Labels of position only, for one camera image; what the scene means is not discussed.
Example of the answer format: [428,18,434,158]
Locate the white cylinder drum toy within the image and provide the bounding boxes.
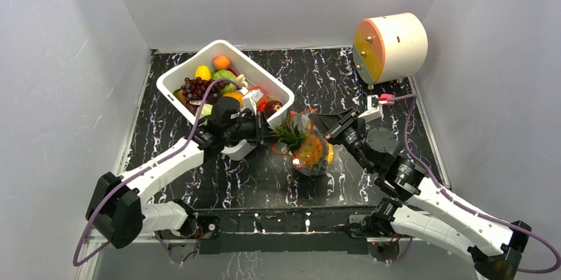
[352,13,428,88]

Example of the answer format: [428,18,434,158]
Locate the dark purple toy fruit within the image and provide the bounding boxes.
[262,100,282,118]

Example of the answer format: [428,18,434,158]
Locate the red toy grapes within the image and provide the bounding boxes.
[179,77,221,103]

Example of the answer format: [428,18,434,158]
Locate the orange toy fruit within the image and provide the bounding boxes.
[212,55,231,70]

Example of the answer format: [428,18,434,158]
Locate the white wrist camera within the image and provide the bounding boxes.
[359,95,384,122]
[242,89,267,113]

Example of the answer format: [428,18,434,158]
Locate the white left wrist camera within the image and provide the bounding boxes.
[242,89,267,113]

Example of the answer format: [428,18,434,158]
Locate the yellow toy lemon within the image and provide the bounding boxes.
[194,65,212,81]

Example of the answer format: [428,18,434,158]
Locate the yellow toy banana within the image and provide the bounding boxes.
[326,144,334,164]

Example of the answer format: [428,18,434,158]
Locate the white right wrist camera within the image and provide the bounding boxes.
[359,95,384,122]

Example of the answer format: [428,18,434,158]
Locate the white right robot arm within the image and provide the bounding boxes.
[310,109,530,279]

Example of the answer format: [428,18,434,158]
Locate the orange toy pineapple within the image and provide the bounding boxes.
[273,118,325,174]

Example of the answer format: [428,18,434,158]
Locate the green toy cabbage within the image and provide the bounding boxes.
[211,70,237,94]

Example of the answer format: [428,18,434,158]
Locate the white plastic bin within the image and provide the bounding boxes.
[157,40,294,160]

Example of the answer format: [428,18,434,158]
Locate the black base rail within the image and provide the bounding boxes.
[166,205,421,265]

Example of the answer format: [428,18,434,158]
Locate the red toy peach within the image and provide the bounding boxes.
[249,86,268,107]

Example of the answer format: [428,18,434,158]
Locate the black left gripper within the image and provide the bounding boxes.
[223,111,282,148]

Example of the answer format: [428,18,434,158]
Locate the pink eraser block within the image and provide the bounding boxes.
[379,93,395,105]

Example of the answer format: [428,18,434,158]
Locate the clear zip top bag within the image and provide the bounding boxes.
[272,109,341,177]

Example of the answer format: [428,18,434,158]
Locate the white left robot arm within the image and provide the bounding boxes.
[85,97,277,249]

